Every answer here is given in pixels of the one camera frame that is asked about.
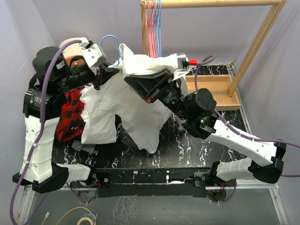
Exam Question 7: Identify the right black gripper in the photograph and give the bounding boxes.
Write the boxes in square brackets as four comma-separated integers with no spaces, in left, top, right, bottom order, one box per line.
[124,68,191,121]

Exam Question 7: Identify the blue wire hanger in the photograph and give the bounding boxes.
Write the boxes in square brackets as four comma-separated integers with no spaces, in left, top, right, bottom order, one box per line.
[100,34,123,66]

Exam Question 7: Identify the white shirt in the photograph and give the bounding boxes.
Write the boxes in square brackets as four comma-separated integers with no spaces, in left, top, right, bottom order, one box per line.
[80,44,188,154]

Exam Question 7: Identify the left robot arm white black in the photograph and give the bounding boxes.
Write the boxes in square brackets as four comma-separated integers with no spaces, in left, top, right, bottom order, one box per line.
[12,42,117,194]

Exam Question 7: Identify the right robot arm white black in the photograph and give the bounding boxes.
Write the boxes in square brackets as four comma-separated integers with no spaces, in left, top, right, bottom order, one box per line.
[124,69,286,186]

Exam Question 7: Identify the red black plaid shirt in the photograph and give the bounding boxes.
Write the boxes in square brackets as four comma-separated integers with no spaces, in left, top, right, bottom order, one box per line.
[55,87,85,142]

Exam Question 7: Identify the blue hangers bundle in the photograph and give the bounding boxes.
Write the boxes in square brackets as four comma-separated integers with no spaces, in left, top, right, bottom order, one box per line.
[154,0,162,57]

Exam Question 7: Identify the pink hangers bundle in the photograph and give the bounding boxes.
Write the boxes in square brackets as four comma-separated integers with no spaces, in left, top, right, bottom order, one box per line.
[146,0,157,58]

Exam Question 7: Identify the wooden clothes rack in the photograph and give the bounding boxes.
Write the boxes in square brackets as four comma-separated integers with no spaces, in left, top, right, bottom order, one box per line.
[140,0,286,111]

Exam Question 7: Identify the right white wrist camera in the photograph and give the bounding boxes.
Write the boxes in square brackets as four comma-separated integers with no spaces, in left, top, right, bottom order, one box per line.
[177,53,197,72]

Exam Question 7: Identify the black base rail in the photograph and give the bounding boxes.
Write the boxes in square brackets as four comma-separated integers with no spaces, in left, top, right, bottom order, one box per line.
[67,167,237,199]

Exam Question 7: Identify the coiled cream cable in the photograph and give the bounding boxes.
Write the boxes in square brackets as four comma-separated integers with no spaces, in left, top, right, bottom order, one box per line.
[44,207,98,225]

